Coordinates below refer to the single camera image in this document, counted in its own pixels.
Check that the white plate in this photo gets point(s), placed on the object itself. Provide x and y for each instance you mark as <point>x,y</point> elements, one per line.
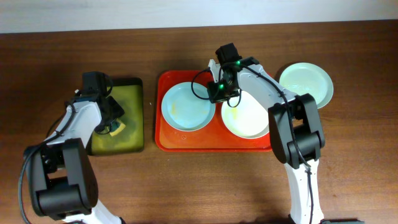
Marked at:
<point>246,119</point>

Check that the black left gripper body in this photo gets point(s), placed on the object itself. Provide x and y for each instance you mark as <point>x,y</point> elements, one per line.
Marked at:
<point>115,111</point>

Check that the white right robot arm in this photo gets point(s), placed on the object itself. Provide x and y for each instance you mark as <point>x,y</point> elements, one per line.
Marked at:
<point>295,130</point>

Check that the light blue plate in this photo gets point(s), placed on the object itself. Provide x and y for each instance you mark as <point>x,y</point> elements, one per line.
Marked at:
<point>186,107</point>

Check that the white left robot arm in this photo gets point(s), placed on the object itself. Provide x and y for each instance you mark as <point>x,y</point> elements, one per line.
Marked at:
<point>62,183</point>

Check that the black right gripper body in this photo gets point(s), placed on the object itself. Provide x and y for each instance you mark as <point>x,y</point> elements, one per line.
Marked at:
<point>220,91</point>

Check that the light green plate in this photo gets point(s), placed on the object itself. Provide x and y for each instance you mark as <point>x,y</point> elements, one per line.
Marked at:
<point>303,77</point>

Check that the black tray with yellow liquid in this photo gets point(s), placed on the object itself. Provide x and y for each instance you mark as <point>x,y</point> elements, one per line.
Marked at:
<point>128,92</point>

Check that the green and yellow sponge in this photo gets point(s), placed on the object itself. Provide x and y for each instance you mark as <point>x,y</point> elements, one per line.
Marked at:
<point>116,127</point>

